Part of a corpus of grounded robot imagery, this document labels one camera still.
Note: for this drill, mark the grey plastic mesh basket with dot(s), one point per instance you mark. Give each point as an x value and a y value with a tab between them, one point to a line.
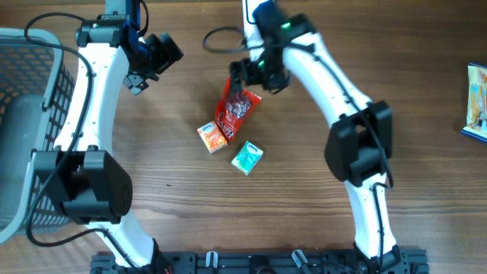
36	91

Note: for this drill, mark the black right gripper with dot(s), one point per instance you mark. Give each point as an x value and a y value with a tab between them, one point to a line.
256	75

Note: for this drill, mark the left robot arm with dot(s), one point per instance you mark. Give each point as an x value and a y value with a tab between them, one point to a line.
79	175

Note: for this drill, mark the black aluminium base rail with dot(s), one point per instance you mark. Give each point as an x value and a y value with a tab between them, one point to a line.
403	260

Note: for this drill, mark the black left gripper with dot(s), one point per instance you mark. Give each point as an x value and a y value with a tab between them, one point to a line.
165	58

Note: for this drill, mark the orange tissue pack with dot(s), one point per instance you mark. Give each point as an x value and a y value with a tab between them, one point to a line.
212	137

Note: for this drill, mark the teal tissue pack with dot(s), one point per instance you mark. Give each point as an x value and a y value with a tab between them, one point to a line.
247	158

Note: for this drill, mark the yellow snack bag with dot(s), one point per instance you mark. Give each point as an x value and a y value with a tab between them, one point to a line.
476	106

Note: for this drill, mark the red candy bag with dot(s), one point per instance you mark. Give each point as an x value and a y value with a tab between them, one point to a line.
233	109

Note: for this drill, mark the white barcode scanner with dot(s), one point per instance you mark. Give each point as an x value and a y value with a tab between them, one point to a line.
250	29

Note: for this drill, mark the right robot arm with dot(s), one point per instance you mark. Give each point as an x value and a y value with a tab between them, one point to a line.
360	130

